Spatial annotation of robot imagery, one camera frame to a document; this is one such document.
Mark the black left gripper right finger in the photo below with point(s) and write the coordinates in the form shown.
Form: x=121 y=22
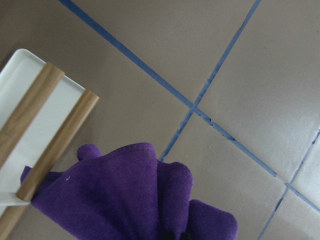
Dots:
x=186 y=236

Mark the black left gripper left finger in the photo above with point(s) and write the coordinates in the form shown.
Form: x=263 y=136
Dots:
x=171 y=236

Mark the purple microfiber towel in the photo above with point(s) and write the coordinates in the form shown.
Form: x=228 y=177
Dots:
x=128 y=194

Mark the wooden rack rod lower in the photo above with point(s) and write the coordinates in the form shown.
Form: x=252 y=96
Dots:
x=47 y=160

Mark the wooden rack rod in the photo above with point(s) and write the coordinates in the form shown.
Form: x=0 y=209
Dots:
x=28 y=108
x=47 y=160

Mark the wooden rack rod upper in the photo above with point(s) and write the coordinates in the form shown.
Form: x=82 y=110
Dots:
x=28 y=108

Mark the white rack base tray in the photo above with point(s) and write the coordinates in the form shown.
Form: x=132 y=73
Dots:
x=36 y=125

